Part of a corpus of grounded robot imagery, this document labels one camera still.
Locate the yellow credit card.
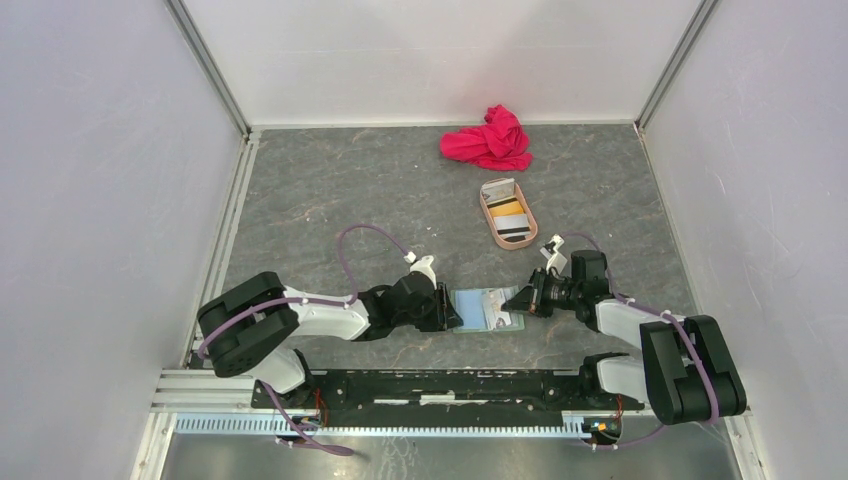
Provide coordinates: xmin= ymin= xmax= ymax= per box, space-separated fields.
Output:
xmin=488 ymin=198 xmax=524 ymax=218

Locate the patterned white credit card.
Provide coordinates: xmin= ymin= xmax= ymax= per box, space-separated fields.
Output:
xmin=481 ymin=287 xmax=519 ymax=331

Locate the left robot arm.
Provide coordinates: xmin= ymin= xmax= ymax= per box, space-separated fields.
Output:
xmin=197 ymin=271 xmax=463 ymax=408

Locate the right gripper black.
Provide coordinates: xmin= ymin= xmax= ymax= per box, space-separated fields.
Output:
xmin=501 ymin=266 xmax=581 ymax=318

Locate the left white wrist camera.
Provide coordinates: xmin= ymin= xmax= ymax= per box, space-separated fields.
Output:
xmin=404 ymin=251 xmax=437 ymax=287

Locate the green card holder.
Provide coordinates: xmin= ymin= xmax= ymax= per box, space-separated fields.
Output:
xmin=450 ymin=286 xmax=525 ymax=333

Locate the red cloth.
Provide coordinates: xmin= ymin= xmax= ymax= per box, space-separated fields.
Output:
xmin=439 ymin=105 xmax=534 ymax=172

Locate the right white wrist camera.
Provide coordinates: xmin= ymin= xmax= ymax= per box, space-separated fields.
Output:
xmin=540 ymin=234 xmax=568 ymax=275

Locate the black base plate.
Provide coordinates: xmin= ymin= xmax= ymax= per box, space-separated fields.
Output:
xmin=279 ymin=369 xmax=645 ymax=428

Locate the printed card in tray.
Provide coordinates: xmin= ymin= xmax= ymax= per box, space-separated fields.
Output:
xmin=480 ymin=178 xmax=515 ymax=205

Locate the white slotted cable duct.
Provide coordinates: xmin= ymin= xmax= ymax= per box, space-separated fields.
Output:
xmin=174 ymin=413 xmax=591 ymax=440

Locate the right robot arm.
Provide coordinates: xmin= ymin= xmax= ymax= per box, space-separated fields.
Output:
xmin=502 ymin=250 xmax=747 ymax=425

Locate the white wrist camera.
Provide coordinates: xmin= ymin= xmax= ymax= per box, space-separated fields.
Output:
xmin=404 ymin=251 xmax=437 ymax=287
xmin=540 ymin=234 xmax=568 ymax=275

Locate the pink oval tray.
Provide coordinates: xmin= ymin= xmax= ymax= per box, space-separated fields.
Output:
xmin=479 ymin=178 xmax=539 ymax=251

